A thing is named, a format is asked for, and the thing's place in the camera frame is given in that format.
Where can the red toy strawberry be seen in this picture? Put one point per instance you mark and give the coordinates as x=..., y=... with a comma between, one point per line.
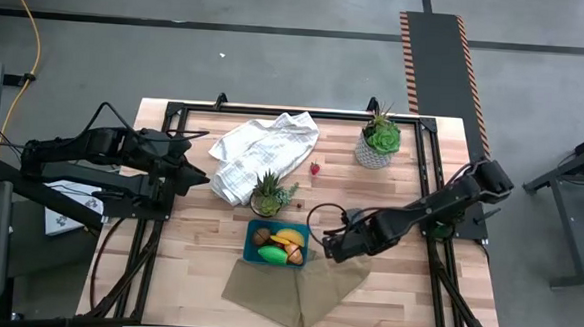
x=315, y=169

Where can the black metal table frame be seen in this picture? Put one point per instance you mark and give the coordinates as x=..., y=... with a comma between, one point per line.
x=581, y=280

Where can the blue plastic tupperware container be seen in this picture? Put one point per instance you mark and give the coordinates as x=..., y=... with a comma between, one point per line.
x=248, y=256

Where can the white triangle-patterned planter with plant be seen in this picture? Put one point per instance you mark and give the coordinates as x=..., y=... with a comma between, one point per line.
x=378, y=143

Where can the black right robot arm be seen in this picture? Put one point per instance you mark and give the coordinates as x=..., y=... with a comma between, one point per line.
x=445, y=201

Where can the green toy mango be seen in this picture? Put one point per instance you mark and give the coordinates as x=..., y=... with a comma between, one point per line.
x=272, y=255

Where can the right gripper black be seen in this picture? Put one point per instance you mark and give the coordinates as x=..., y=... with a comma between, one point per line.
x=366, y=235

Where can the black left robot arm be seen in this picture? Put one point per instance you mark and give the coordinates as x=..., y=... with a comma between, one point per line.
x=72, y=147

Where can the black mat with striped edges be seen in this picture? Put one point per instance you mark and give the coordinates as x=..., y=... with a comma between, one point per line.
x=441, y=91

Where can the white checked kitchen towel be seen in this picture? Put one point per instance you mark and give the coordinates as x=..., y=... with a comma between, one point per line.
x=262, y=152

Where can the small spiky succulent pot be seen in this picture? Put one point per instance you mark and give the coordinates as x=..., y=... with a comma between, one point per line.
x=269, y=197

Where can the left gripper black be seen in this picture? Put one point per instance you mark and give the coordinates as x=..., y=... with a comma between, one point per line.
x=165, y=152

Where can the small yellow toy pepper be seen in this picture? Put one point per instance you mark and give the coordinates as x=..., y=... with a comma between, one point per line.
x=279, y=240

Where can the orange toy fruit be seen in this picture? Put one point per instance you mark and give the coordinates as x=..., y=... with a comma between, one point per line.
x=294, y=255

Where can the white paper booklet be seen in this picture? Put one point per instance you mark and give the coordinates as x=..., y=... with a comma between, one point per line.
x=69, y=214

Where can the black aluminium table frame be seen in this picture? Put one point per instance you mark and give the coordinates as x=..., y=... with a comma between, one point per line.
x=324, y=114

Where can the yellow toy banana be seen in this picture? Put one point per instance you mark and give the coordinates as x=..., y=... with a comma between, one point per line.
x=293, y=235

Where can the brown toy kiwi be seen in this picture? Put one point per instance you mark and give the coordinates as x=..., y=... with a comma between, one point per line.
x=261, y=237

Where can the black diagonal metal beam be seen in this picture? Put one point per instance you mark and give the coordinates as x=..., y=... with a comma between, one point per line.
x=45, y=196

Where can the tan cloth napkin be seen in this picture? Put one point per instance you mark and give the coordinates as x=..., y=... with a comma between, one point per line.
x=275, y=293

